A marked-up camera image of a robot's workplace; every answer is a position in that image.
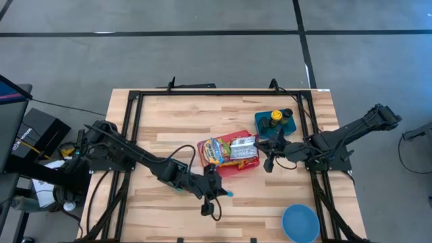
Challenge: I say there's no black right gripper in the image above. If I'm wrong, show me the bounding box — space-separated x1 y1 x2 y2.
254 128 306 173

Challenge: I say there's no yellow-lidded jar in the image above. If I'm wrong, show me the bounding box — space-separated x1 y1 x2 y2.
269 109 284 128

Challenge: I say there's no computer monitor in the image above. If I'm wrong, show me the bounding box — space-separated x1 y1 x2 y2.
0 74 34 176

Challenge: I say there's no dark cylindrical cup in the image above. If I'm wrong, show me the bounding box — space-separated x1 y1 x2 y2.
281 107 294 125

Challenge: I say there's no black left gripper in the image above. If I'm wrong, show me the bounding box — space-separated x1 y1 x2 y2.
188 163 230 217

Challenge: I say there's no small black box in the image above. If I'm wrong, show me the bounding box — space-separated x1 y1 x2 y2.
258 117 271 134

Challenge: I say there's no blue rectangular container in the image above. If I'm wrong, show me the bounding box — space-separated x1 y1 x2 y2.
254 109 297 140

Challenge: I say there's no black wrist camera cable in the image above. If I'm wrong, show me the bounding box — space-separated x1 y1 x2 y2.
275 155 298 171
167 144 223 223

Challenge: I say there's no black printed box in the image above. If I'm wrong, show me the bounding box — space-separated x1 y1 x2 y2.
11 107 72 159

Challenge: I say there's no yellow cable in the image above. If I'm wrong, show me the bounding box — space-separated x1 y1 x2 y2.
20 140 51 160

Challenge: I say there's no green-edged ramen packet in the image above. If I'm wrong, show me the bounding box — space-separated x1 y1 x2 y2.
202 138 234 167

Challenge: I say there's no black metal rig frame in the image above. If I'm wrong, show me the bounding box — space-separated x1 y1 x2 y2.
77 88 372 243

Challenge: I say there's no blue round bowl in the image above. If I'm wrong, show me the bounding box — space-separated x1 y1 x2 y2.
281 203 321 243

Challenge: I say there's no white paper sheet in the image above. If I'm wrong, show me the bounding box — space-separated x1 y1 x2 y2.
32 160 65 209

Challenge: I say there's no red plastic tray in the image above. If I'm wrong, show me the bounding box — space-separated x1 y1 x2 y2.
196 130 261 178

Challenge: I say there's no black floor cable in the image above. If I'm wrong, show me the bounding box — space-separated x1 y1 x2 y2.
32 98 107 117
397 133 432 176

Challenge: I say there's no red beef ramen packet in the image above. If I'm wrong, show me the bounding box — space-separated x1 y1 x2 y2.
239 155 261 169

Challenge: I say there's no grey stand foot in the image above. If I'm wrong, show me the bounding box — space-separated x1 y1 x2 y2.
401 121 432 142

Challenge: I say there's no red white ramen packet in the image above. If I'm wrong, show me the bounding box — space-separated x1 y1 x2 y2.
229 135 259 161

